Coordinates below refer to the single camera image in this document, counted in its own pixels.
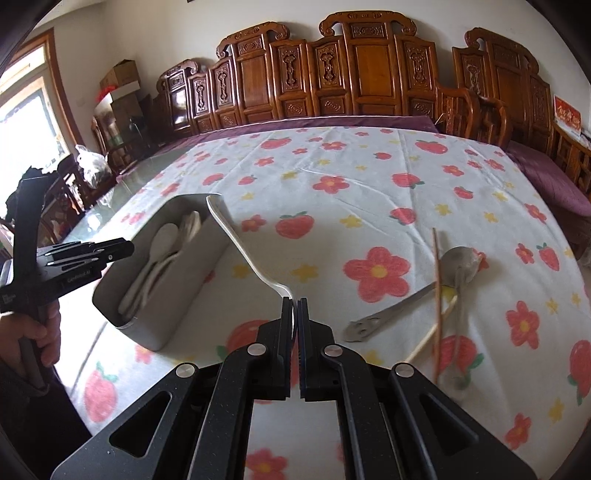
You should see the dark cabinet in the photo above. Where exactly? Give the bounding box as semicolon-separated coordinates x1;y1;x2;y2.
111;95;153;153

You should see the purple sofa cushion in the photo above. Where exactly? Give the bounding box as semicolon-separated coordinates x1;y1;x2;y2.
152;114;439;148

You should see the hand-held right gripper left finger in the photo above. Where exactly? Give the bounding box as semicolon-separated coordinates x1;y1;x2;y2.
50;298;296;480

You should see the person's left hand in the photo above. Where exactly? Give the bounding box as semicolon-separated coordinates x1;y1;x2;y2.
0;302;62;367

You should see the white flat box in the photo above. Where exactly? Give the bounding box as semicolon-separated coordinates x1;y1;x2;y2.
95;82;141;112

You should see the carved wooden armchair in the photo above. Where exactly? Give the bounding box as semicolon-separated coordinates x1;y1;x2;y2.
452;28;591;185

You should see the brown cardboard box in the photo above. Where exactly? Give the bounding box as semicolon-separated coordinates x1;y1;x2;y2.
99;60;139;90

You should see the person's left forearm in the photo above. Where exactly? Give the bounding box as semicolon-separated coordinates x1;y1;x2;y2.
0;360;93;480

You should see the wooden door frame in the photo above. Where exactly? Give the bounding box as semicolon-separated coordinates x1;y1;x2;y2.
0;28;86;153

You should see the dark wooden dining chair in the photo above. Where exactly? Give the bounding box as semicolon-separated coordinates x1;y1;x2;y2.
37;157;98;241

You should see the carved wooden sofa bench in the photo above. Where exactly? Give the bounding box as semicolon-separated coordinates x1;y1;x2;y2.
154;13;478;139

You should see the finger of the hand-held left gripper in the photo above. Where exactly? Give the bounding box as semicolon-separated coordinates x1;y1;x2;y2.
45;253;116;278
39;237;136;262

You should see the clear plastic bag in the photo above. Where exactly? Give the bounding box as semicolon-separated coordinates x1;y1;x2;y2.
75;144;114;188

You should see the light wooden chopstick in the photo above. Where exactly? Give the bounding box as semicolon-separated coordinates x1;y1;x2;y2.
405;293;459;366

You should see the dark cloth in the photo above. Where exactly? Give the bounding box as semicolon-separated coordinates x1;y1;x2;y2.
19;165;60;185

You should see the brown wooden chair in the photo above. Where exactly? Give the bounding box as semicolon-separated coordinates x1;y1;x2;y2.
90;113;134;171

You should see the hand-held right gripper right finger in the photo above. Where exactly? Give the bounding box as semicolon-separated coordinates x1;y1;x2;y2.
298;298;540;480

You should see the rectangular metal tin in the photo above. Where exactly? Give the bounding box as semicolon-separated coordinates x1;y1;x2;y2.
91;194;232;352

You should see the strawberry flower print tablecloth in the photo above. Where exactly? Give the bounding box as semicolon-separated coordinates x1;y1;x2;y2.
69;124;591;480

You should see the purple armchair cushion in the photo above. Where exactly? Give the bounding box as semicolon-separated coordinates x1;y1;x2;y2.
508;141;591;217

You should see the red gift box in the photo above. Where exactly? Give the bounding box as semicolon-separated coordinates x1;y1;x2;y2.
553;95;583;130

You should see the metal spoon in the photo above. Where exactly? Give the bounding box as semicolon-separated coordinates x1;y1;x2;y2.
448;270;472;392
342;246;484;343

